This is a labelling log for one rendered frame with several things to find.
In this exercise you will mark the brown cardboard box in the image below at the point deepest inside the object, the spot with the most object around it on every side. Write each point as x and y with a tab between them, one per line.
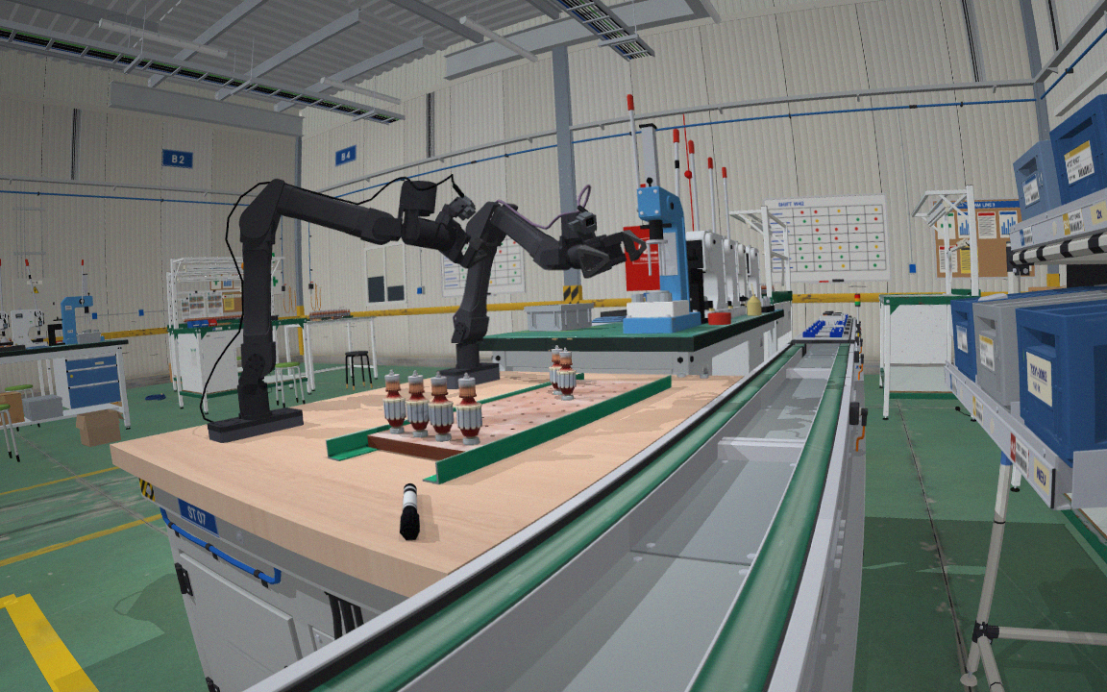
93	431

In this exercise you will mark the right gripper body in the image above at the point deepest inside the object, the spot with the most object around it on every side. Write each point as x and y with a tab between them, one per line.
450	239

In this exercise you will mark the green and grey conveyor belt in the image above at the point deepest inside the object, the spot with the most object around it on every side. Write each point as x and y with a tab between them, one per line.
570	605

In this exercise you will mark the white workbench with pegboard shelf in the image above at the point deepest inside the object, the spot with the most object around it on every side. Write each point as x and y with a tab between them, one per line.
194	351

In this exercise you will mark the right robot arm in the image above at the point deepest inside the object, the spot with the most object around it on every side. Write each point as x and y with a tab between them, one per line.
257	227

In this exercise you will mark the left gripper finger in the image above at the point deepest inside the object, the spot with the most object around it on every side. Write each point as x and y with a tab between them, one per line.
588	267
634	254

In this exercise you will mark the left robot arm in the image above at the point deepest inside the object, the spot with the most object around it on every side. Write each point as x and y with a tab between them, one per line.
471	322

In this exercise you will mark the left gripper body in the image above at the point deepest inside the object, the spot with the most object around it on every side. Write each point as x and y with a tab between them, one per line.
602	243

